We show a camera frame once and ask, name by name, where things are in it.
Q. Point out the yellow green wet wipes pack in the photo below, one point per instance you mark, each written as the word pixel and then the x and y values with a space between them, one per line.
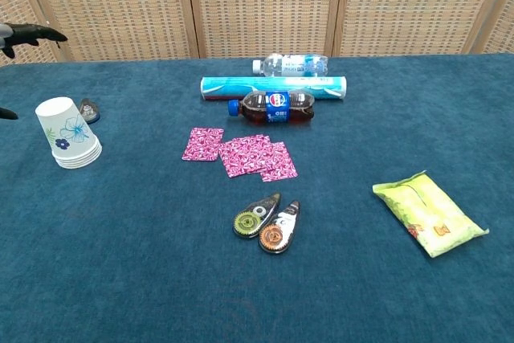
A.
pixel 425 214

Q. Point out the teal cardboard tube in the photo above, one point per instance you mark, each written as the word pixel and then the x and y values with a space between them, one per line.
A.
pixel 225 85

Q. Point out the cola bottle with blue cap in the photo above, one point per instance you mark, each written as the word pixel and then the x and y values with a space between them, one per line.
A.
pixel 277 108

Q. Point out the green correction tape dispenser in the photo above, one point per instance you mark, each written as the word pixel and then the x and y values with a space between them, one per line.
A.
pixel 249 222

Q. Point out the blue correction tape dispenser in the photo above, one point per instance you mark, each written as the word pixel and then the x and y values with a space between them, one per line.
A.
pixel 90 111

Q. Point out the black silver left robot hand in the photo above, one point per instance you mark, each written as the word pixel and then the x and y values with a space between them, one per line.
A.
pixel 28 33

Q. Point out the wicker folding screen panel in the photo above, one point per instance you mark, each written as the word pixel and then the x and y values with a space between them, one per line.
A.
pixel 409 5
pixel 261 5
pixel 16 1
pixel 112 5
pixel 507 25

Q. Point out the pink patterned playing card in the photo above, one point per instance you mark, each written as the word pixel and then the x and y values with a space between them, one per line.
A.
pixel 257 146
pixel 202 144
pixel 233 162
pixel 283 166

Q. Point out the blue table cloth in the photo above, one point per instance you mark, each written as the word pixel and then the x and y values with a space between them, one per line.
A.
pixel 120 258

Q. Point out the clear plastic water bottle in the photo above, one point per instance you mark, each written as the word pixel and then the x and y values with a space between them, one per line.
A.
pixel 289 65

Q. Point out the white floral paper cup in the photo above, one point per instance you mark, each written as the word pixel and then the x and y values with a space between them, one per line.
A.
pixel 60 118

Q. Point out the orange correction tape dispenser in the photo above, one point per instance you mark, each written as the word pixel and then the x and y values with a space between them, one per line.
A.
pixel 273 236

